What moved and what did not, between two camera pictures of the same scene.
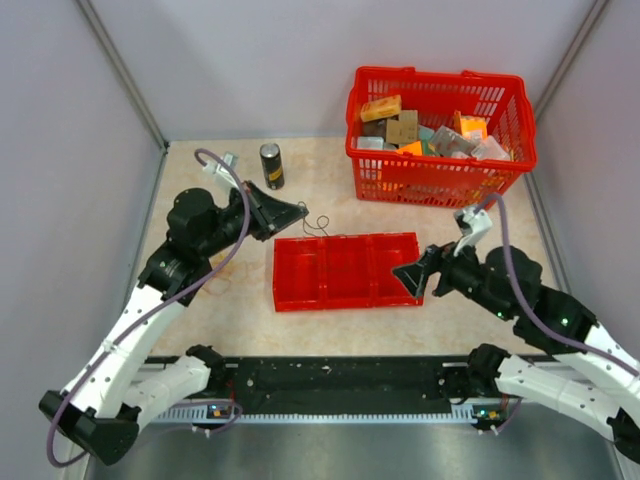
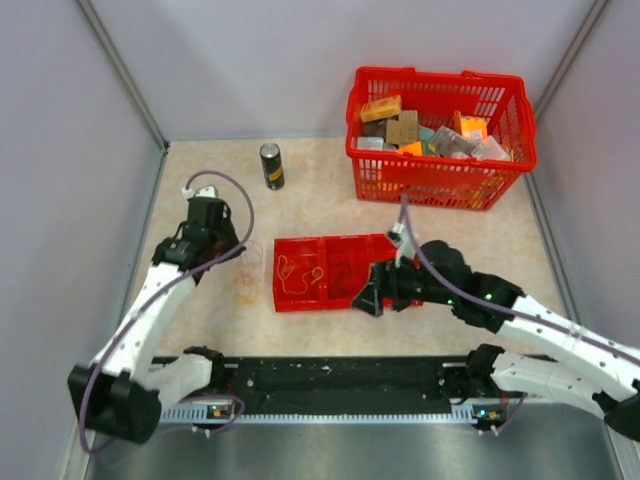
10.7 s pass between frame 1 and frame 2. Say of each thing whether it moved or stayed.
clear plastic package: stayed
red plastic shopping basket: stayed
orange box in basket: stayed
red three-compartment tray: stayed
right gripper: moved
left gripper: moved
